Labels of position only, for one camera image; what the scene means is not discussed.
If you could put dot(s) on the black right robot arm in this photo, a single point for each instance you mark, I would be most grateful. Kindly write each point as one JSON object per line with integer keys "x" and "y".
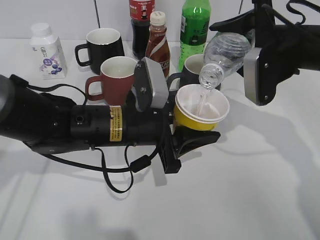
{"x": 306, "y": 49}

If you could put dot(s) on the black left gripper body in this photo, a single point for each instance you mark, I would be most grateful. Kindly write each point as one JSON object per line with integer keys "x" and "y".
{"x": 113, "y": 126}

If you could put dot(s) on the red ceramic mug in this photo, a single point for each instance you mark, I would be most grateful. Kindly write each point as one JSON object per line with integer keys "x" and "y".
{"x": 116, "y": 79}

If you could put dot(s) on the black ceramic mug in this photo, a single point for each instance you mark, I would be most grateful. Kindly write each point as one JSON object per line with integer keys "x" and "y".
{"x": 101, "y": 44}

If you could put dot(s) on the brown Nescafe coffee bottle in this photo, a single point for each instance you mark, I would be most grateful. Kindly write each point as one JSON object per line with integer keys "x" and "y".
{"x": 157, "y": 47}

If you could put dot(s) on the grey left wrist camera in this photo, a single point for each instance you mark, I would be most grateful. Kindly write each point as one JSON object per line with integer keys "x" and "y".
{"x": 149, "y": 87}

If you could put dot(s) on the green soda bottle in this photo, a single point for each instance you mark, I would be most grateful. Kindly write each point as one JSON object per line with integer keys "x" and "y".
{"x": 195, "y": 19}

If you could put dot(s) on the dark blue ceramic mug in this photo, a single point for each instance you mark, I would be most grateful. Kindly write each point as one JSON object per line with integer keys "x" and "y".
{"x": 190, "y": 70}

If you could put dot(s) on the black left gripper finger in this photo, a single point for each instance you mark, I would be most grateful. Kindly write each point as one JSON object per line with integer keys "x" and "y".
{"x": 186, "y": 140}

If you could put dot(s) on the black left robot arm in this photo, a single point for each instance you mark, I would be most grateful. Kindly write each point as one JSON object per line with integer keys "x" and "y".
{"x": 51, "y": 125}

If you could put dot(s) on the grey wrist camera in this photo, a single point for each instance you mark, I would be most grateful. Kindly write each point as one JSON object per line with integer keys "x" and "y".
{"x": 149, "y": 87}
{"x": 250, "y": 74}

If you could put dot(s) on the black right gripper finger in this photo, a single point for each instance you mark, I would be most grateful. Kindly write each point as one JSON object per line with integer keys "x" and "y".
{"x": 240, "y": 24}

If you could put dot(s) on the cola bottle red label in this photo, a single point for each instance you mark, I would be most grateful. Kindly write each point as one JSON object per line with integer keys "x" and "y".
{"x": 140, "y": 12}

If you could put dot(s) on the clear water bottle green label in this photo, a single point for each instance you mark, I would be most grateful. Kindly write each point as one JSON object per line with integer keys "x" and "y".
{"x": 223, "y": 56}

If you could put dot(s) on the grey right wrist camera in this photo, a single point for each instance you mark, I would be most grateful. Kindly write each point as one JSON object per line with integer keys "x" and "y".
{"x": 250, "y": 74}

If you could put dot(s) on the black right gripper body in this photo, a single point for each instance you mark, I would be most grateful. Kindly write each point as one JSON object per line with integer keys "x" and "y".
{"x": 275, "y": 58}

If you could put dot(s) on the white milk bottle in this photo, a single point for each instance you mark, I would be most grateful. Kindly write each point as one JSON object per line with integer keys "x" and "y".
{"x": 47, "y": 52}

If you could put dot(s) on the yellow paper cup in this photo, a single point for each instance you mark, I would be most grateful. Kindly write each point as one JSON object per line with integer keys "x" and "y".
{"x": 202, "y": 105}
{"x": 180, "y": 119}

